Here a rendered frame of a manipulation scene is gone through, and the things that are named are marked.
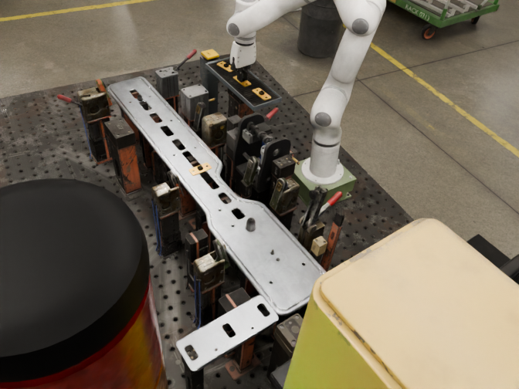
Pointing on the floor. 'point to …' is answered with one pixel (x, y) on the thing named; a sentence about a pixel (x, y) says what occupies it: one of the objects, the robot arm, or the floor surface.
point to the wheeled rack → (446, 11)
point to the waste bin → (320, 28)
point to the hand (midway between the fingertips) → (242, 75)
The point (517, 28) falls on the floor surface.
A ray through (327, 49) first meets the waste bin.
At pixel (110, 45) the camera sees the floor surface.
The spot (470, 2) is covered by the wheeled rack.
